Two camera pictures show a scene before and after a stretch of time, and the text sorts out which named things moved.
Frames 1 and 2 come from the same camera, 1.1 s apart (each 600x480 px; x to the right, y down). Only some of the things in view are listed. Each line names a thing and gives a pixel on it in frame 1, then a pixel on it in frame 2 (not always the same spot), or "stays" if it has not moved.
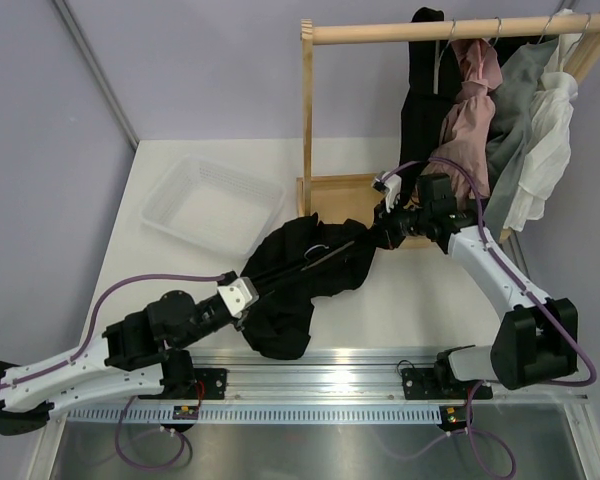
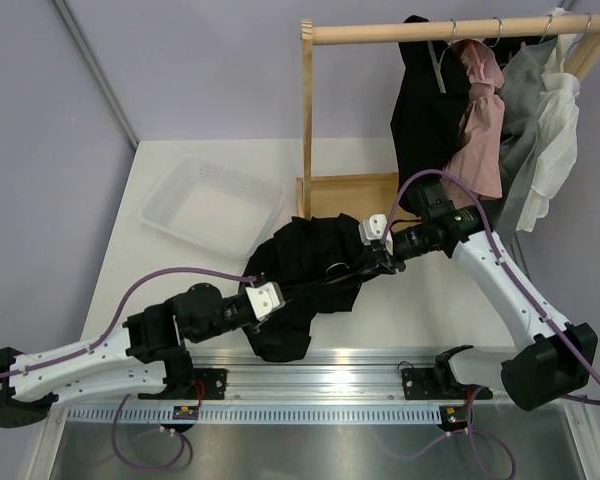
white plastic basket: x=214 y=204 stays
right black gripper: x=387 y=222 to x=383 y=262
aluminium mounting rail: x=353 y=376 stays
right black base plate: x=426 y=384 stays
